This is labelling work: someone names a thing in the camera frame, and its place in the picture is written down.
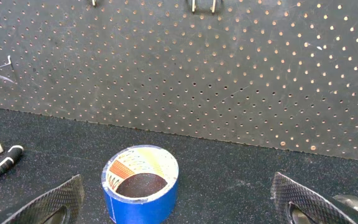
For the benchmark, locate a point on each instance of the roll of blue tape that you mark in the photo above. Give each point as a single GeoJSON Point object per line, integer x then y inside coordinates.
{"type": "Point", "coordinates": [141, 205]}

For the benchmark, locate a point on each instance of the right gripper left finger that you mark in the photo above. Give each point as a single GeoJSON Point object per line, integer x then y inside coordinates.
{"type": "Point", "coordinates": [51, 200]}

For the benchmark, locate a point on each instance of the black pegboard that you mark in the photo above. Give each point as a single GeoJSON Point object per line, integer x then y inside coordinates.
{"type": "Point", "coordinates": [179, 77]}

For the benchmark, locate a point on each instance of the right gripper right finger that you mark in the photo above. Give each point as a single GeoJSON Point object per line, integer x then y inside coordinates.
{"type": "Point", "coordinates": [303, 199]}

